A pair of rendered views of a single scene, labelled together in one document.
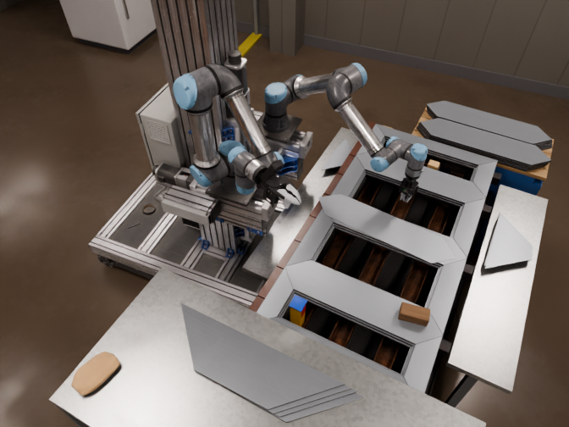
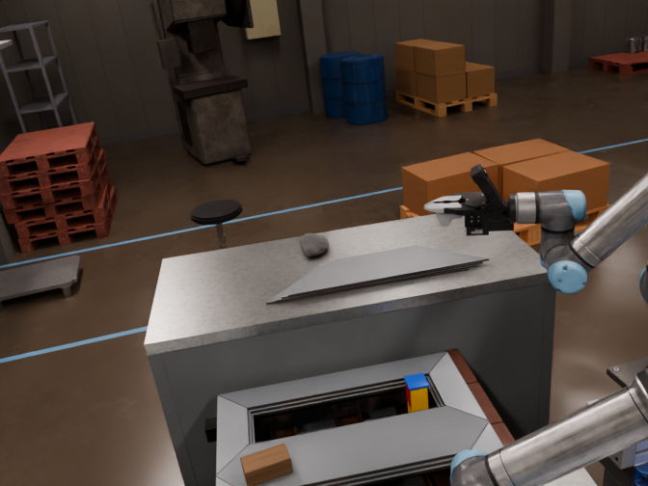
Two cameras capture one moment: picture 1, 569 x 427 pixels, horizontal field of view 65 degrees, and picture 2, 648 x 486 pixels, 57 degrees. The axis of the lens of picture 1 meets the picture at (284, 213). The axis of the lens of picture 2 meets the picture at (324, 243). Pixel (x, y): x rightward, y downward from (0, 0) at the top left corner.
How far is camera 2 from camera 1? 2.35 m
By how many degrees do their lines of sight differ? 101
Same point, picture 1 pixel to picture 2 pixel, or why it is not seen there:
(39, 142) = not seen: outside the picture
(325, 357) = (322, 306)
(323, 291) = (409, 426)
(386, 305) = (313, 463)
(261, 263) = not seen: hidden behind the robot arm
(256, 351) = (383, 272)
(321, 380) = (310, 286)
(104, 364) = not seen: hidden behind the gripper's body
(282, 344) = (369, 292)
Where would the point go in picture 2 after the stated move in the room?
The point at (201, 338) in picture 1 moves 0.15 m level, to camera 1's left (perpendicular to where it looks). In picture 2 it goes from (437, 256) to (467, 241)
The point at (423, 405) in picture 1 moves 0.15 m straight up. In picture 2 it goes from (209, 326) to (199, 283)
